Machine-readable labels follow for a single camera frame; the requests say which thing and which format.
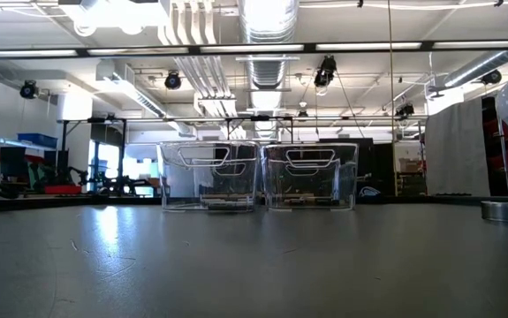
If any red tray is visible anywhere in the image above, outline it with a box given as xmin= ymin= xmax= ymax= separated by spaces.
xmin=44 ymin=184 xmax=83 ymax=195

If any black overhead frame beam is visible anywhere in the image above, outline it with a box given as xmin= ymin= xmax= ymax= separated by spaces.
xmin=0 ymin=39 xmax=508 ymax=57

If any green background object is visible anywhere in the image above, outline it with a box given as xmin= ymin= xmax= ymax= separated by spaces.
xmin=27 ymin=161 xmax=52 ymax=192

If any thin hanging cable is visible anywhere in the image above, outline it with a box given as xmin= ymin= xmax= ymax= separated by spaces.
xmin=387 ymin=0 xmax=395 ymax=142

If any white background table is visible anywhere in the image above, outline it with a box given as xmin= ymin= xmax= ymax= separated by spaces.
xmin=0 ymin=136 xmax=58 ymax=154

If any silver ribbed ceiling duct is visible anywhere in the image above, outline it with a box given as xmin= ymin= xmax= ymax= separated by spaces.
xmin=237 ymin=0 xmax=301 ymax=111

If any black background workstation frame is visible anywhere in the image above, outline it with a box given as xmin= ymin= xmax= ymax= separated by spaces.
xmin=57 ymin=114 xmax=428 ymax=189

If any black table edge rail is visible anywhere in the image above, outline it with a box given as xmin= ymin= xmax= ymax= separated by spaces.
xmin=0 ymin=193 xmax=508 ymax=209

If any white ceiling pipe bundle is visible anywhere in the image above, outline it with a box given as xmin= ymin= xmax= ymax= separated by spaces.
xmin=158 ymin=0 xmax=237 ymax=111

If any white rectangular air duct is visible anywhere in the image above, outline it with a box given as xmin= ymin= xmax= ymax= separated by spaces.
xmin=72 ymin=59 xmax=193 ymax=136

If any metal rack post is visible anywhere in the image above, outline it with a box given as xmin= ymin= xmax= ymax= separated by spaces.
xmin=498 ymin=127 xmax=508 ymax=197

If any clear plastic bin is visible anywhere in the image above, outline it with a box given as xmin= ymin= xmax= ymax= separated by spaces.
xmin=261 ymin=141 xmax=360 ymax=211
xmin=156 ymin=140 xmax=262 ymax=212

